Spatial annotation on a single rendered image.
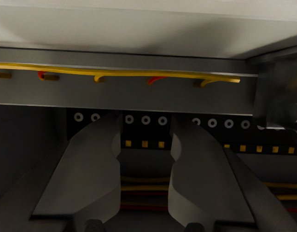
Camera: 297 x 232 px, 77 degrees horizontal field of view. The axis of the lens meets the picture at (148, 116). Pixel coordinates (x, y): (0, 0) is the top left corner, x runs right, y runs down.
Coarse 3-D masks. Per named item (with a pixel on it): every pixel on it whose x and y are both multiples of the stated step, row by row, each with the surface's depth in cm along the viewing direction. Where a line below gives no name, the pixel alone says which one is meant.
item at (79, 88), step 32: (0, 64) 6; (32, 64) 6; (0, 96) 8; (32, 96) 8; (64, 96) 8; (96, 96) 8; (128, 96) 8; (160, 96) 8; (192, 96) 8; (224, 96) 8
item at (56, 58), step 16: (0, 48) 7; (16, 48) 7; (48, 64) 8; (64, 64) 8; (80, 64) 8; (96, 64) 8; (112, 64) 8; (128, 64) 8; (144, 64) 8; (160, 64) 8; (176, 64) 8; (192, 64) 8; (208, 64) 8; (224, 64) 8; (240, 64) 8
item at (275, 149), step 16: (80, 112) 23; (96, 112) 23; (128, 112) 23; (144, 112) 23; (160, 112) 23; (80, 128) 23; (128, 128) 23; (144, 128) 23; (160, 128) 23; (208, 128) 23; (224, 128) 23; (240, 128) 23; (256, 128) 23; (128, 144) 23; (144, 144) 23; (160, 144) 23; (224, 144) 23; (240, 144) 23; (256, 144) 23; (272, 144) 24; (288, 144) 24
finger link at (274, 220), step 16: (240, 160) 8; (240, 176) 8; (256, 176) 8; (256, 192) 7; (272, 192) 7; (256, 208) 6; (272, 208) 6; (224, 224) 6; (256, 224) 6; (272, 224) 6; (288, 224) 6
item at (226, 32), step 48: (0, 0) 3; (48, 0) 3; (96, 0) 3; (144, 0) 3; (192, 0) 3; (240, 0) 3; (288, 0) 3; (48, 48) 7; (96, 48) 7; (144, 48) 6; (192, 48) 6; (240, 48) 6
